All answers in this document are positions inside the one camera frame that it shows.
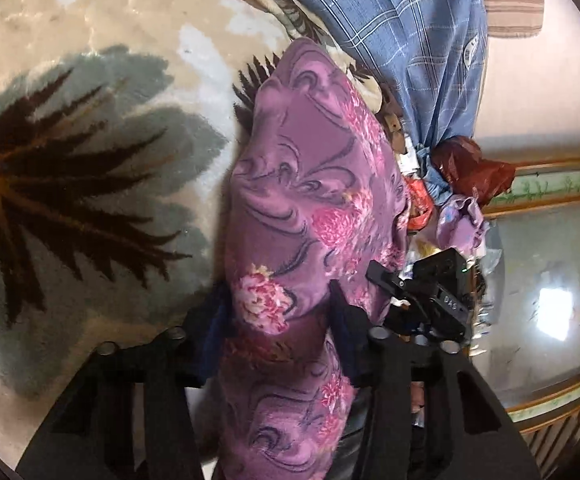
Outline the brown plush toy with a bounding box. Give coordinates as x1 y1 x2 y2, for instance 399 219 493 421
376 94 407 152

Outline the purple floral shirt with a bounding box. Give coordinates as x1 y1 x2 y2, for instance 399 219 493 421
217 37 413 480

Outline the leaf print blanket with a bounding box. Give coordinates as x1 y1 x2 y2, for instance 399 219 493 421
0 0 387 461

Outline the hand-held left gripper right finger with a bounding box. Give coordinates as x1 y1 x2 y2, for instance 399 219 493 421
327 279 542 480

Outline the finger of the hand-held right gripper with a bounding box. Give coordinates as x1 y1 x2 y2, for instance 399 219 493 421
367 259 415 307

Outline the wooden framed glass panel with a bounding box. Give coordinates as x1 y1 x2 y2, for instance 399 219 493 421
470 154 580 462

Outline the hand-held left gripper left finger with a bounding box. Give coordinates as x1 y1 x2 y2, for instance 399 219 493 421
17 284 231 480

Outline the red orange plastic bag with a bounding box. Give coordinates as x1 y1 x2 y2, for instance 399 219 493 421
404 177 434 232

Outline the dark red plastic bag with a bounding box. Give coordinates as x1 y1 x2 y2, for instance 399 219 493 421
430 135 517 207

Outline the lilac printed garment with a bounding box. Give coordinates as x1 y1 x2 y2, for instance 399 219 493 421
435 194 492 257

